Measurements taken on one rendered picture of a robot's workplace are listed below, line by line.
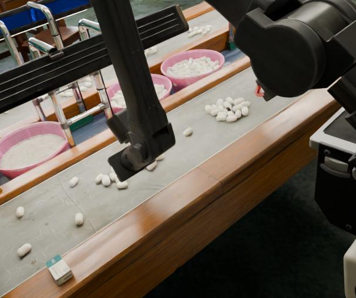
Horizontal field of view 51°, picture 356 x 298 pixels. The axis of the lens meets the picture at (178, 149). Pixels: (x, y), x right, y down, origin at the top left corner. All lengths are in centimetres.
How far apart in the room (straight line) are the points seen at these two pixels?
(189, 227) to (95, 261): 25
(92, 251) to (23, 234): 23
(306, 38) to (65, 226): 78
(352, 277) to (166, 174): 52
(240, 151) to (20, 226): 61
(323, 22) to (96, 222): 73
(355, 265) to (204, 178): 40
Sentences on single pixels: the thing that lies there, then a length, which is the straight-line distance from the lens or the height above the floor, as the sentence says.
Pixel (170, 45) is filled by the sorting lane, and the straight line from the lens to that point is 187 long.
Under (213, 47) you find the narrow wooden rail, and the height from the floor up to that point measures 72.
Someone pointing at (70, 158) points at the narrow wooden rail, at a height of 76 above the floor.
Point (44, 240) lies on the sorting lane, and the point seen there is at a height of 74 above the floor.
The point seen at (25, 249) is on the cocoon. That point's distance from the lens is 97.
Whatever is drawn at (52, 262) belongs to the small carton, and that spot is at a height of 79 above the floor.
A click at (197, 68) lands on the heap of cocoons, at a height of 74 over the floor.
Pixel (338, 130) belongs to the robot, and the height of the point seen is 104.
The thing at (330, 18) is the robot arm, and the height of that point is 127.
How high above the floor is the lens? 140
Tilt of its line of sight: 36 degrees down
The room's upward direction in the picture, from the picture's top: 11 degrees counter-clockwise
